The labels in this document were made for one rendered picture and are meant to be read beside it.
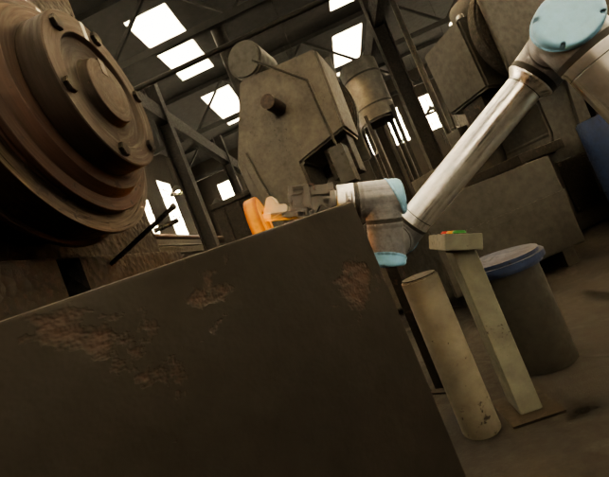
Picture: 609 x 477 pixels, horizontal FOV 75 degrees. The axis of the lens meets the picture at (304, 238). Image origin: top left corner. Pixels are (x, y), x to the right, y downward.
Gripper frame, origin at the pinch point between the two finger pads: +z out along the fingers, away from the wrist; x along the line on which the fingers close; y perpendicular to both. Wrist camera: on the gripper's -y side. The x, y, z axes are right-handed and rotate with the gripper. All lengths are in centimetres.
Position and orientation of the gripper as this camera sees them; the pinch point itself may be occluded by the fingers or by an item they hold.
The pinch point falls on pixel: (259, 220)
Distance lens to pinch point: 102.6
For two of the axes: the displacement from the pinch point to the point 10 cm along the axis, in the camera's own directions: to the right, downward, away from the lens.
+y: -1.0, -9.9, 0.3
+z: -9.9, 1.0, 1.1
